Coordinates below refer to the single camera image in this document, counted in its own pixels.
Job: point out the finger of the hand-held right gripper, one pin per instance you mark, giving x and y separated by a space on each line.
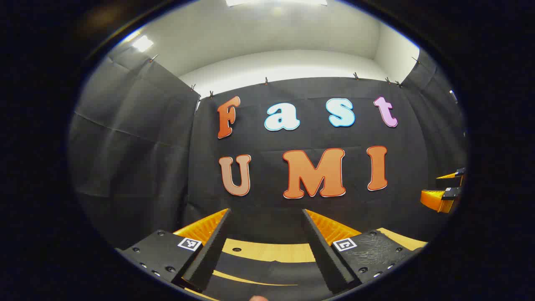
443 200
453 180

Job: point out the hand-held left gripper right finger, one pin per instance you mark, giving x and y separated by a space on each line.
324 259

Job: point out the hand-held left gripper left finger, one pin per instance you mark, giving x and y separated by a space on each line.
211 255

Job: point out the black jeans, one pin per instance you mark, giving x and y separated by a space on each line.
267 271

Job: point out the black backdrop cloth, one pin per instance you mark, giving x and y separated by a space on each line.
167 167

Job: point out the ceiling light panel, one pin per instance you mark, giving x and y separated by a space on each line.
276 2
143 43

